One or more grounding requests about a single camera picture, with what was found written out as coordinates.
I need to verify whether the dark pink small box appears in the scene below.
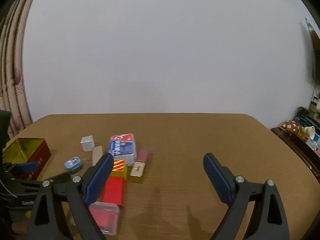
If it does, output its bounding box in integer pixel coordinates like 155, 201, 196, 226
136, 150, 148, 163

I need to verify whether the gold rectangular box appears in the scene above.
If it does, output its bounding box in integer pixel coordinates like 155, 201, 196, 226
130, 161, 146, 183

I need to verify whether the dark wooden side cabinet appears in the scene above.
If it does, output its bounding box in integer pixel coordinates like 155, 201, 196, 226
271, 127, 319, 180

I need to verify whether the red gold toffee tin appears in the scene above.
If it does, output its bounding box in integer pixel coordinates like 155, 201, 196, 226
3, 138, 51, 180

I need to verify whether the white zigzag cube box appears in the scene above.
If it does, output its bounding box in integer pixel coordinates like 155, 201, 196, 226
80, 135, 95, 152

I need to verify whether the small blue oval tin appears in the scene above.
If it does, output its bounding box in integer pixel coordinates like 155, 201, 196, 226
64, 157, 83, 173

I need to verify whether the silver ribbed lighter case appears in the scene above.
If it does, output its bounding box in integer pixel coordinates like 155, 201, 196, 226
92, 146, 104, 166

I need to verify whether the blue red plastic card box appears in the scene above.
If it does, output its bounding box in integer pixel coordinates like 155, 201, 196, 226
108, 133, 137, 167

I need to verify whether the white paper cup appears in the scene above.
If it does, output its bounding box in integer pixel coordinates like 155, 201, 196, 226
302, 126, 316, 140

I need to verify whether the clear case red insert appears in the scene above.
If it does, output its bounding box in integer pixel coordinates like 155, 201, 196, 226
89, 202, 120, 236

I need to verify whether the yellow red striped box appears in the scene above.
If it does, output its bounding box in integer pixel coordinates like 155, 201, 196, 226
110, 160, 127, 180

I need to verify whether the brown floral pouch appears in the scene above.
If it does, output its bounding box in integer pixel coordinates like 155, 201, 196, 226
279, 120, 303, 133

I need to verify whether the red rectangular box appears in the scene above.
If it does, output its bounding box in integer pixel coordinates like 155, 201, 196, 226
103, 177, 124, 209

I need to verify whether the beige patterned curtain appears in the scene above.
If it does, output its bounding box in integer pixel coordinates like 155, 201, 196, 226
1, 0, 33, 139

